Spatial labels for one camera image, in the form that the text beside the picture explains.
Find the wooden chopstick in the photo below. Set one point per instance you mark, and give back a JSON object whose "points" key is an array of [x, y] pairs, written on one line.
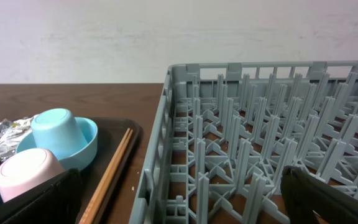
{"points": [[110, 177], [102, 183]]}

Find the pink white cup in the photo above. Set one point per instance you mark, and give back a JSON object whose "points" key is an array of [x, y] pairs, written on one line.
{"points": [[26, 170]]}

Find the light blue bowl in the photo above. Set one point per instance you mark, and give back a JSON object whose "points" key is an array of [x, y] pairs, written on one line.
{"points": [[82, 158]]}

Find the silver foil wrapper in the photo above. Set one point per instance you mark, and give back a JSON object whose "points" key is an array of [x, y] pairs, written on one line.
{"points": [[11, 134]]}

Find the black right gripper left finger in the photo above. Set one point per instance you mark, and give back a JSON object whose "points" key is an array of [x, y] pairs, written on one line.
{"points": [[57, 200]]}

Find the grey dishwasher rack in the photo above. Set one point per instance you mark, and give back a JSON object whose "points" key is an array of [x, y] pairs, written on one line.
{"points": [[224, 132]]}

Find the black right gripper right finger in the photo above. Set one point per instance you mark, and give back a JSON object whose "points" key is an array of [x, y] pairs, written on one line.
{"points": [[305, 198]]}

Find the dark brown serving tray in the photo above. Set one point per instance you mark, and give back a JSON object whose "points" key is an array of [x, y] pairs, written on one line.
{"points": [[110, 133]]}

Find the light blue cup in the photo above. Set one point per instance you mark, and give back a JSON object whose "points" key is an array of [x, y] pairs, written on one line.
{"points": [[57, 130]]}

